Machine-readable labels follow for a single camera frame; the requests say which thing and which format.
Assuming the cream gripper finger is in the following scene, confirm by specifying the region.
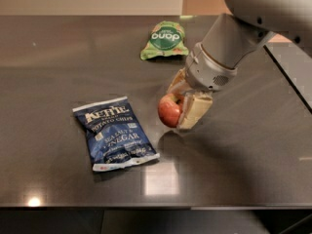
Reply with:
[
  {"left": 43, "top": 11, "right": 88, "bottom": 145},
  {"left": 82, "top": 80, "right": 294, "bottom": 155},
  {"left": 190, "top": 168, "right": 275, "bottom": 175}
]
[
  {"left": 177, "top": 92, "right": 213, "bottom": 130},
  {"left": 167, "top": 68, "right": 192, "bottom": 95}
]

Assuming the red apple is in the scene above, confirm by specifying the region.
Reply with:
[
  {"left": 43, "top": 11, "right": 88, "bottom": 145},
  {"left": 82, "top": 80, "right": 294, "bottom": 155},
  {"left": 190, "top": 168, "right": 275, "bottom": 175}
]
[{"left": 158, "top": 94, "right": 183, "bottom": 128}]

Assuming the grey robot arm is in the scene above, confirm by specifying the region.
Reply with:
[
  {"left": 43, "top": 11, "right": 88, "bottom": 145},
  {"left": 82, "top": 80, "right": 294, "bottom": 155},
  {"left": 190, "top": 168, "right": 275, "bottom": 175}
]
[{"left": 158, "top": 0, "right": 312, "bottom": 130}]

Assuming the green snack bag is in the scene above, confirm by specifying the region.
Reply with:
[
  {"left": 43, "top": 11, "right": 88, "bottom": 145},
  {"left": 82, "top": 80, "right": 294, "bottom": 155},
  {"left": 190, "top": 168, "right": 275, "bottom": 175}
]
[{"left": 140, "top": 20, "right": 189, "bottom": 60}]

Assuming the blue Kettle chip bag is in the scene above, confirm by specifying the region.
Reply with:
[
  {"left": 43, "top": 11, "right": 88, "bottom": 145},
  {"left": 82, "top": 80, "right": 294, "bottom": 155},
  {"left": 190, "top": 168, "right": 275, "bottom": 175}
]
[{"left": 72, "top": 97, "right": 160, "bottom": 172}]

